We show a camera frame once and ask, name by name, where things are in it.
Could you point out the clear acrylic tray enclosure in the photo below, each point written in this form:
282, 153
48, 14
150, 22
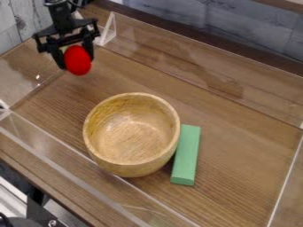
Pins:
246, 104

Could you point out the green rectangular block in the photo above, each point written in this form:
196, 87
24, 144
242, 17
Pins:
186, 156

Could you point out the red plush strawberry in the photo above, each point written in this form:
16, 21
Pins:
77, 61

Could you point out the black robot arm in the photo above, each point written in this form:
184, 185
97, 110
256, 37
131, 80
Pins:
60, 13

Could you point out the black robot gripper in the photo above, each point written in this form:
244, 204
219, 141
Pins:
80, 31

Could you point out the wooden bowl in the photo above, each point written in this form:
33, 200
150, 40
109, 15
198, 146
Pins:
131, 133

